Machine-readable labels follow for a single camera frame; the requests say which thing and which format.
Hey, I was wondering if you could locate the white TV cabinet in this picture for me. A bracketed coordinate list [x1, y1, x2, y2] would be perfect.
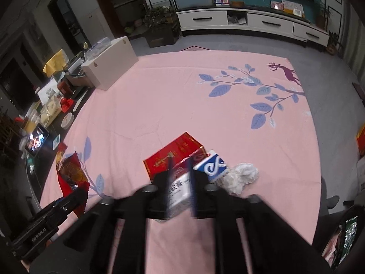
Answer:
[177, 8, 329, 47]

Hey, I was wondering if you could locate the white blue medicine box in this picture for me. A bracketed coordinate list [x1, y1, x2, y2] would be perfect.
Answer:
[167, 150, 229, 220]

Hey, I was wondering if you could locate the pink patterned tablecloth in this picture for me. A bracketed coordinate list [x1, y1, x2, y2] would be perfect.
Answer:
[61, 50, 321, 273]

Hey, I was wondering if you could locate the white storage box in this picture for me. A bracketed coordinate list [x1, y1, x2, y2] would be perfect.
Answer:
[81, 36, 138, 91]

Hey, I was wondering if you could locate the grey curtain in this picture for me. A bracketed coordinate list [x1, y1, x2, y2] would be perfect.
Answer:
[342, 0, 364, 84]

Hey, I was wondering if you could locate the black trash bin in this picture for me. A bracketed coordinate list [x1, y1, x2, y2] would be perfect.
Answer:
[313, 205, 364, 273]

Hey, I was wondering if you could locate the red cigarette box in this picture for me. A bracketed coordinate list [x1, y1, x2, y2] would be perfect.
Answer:
[143, 132, 207, 181]

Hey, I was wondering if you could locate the white tissue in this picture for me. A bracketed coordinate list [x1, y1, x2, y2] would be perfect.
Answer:
[223, 163, 259, 195]

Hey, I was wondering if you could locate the potted plant by cabinet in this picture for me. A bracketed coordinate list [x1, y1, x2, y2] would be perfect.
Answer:
[143, 6, 180, 48]

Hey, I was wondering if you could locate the red orange carton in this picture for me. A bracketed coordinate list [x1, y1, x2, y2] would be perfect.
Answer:
[356, 124, 365, 156]

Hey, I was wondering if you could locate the red snack wrapper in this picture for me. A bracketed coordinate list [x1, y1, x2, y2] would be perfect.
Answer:
[56, 142, 90, 218]

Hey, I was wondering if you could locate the phone with lit screen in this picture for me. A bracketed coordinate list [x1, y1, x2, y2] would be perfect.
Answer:
[25, 124, 50, 157]

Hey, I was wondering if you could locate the potted plant on floor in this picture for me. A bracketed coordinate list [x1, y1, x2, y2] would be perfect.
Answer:
[326, 32, 343, 56]

